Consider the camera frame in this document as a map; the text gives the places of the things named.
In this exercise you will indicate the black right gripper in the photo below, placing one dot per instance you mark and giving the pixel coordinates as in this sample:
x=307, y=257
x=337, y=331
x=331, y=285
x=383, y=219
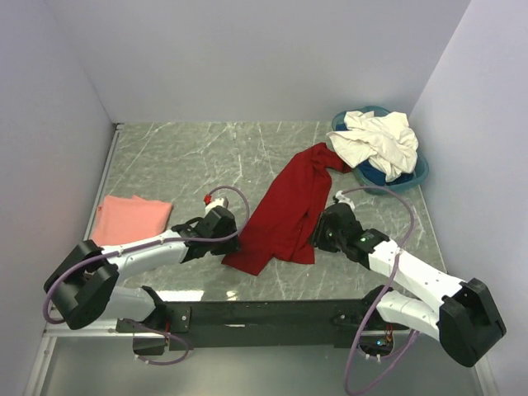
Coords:
x=318, y=234

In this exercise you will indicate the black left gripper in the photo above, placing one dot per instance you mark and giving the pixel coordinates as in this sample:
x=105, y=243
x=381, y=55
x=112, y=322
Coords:
x=231, y=245

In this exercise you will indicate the red t shirt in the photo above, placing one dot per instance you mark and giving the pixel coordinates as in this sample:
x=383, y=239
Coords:
x=286, y=216

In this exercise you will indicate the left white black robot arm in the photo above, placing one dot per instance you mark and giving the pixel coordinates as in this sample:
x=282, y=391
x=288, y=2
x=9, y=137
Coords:
x=86, y=285

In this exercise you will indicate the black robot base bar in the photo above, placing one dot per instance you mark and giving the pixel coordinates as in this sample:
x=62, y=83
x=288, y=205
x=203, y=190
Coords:
x=206, y=324

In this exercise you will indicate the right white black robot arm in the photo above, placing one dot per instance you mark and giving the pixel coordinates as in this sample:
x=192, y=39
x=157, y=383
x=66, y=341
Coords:
x=461, y=315

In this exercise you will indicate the blue t shirt in basket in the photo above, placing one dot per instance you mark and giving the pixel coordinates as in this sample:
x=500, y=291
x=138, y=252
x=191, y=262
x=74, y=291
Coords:
x=377, y=177

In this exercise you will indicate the teal plastic laundry basket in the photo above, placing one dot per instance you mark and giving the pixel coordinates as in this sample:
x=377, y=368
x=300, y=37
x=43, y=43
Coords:
x=420, y=171

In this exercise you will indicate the white crumpled t shirt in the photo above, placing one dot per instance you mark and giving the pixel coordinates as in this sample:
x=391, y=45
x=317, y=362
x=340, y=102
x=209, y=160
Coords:
x=387, y=142

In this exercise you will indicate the folded pink t shirt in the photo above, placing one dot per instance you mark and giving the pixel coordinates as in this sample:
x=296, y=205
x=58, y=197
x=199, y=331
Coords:
x=126, y=220

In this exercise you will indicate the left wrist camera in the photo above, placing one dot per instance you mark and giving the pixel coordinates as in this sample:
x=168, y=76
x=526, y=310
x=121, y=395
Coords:
x=211, y=202

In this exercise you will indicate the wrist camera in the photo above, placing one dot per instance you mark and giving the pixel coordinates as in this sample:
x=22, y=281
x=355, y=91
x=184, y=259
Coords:
x=211, y=202
x=340, y=197

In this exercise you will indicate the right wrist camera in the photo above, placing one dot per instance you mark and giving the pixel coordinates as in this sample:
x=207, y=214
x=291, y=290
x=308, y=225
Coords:
x=340, y=197

